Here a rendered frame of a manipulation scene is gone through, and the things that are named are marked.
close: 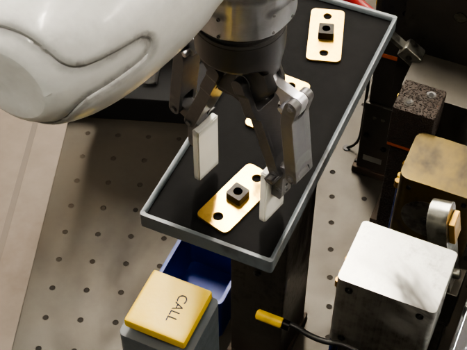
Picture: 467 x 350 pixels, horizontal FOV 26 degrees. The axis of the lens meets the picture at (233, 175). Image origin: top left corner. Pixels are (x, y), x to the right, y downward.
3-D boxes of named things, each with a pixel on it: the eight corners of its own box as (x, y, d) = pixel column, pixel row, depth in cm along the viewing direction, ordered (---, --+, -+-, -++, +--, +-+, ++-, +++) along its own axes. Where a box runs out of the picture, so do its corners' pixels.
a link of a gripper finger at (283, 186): (282, 148, 90) (309, 164, 88) (280, 184, 93) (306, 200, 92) (272, 158, 89) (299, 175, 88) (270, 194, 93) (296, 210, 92)
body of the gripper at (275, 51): (168, 11, 79) (173, 92, 87) (253, 59, 76) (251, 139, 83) (228, -37, 83) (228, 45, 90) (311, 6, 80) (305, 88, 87)
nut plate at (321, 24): (340, 64, 110) (341, 55, 109) (305, 60, 110) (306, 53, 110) (345, 12, 115) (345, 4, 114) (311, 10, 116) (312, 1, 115)
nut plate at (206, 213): (225, 236, 96) (225, 228, 95) (194, 216, 97) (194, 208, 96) (279, 182, 100) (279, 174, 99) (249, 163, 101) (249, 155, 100)
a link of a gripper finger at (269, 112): (256, 53, 85) (269, 55, 84) (292, 157, 92) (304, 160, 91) (227, 79, 83) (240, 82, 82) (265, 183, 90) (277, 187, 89)
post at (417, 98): (391, 309, 144) (434, 119, 113) (358, 297, 145) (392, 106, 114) (402, 282, 147) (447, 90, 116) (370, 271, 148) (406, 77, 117)
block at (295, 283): (280, 374, 137) (296, 162, 103) (226, 353, 140) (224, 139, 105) (307, 317, 143) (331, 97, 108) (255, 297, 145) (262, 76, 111)
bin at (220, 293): (221, 341, 141) (220, 306, 134) (157, 315, 143) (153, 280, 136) (252, 280, 147) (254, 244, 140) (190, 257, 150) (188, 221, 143)
